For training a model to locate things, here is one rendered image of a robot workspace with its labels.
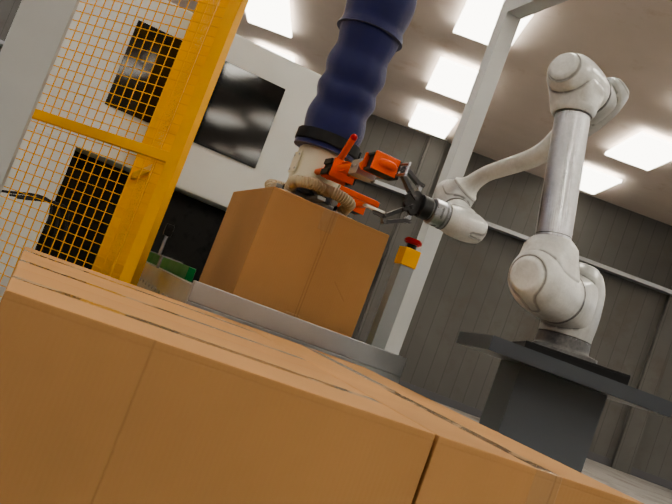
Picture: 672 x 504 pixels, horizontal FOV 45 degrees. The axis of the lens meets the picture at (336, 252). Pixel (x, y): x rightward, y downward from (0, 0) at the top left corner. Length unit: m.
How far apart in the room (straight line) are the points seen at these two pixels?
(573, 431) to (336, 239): 0.87
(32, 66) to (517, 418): 1.92
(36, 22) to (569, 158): 1.79
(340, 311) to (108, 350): 1.55
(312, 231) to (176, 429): 1.48
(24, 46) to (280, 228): 1.11
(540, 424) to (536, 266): 0.44
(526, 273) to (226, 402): 1.28
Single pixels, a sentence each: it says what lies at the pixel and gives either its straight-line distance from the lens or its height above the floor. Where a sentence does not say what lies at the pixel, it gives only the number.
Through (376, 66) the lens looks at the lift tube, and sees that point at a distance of 2.80.
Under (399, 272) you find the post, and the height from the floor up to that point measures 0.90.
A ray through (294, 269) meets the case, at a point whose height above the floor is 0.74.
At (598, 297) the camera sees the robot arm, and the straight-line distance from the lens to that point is 2.43.
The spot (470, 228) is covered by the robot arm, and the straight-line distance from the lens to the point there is 2.66.
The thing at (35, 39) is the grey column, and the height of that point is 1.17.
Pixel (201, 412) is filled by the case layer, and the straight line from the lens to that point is 1.06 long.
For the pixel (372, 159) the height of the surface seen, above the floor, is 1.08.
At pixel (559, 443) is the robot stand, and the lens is 2.35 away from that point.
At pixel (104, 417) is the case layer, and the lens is 1.04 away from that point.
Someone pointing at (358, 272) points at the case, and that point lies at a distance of 2.52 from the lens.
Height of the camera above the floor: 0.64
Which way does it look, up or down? 4 degrees up
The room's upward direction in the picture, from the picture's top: 21 degrees clockwise
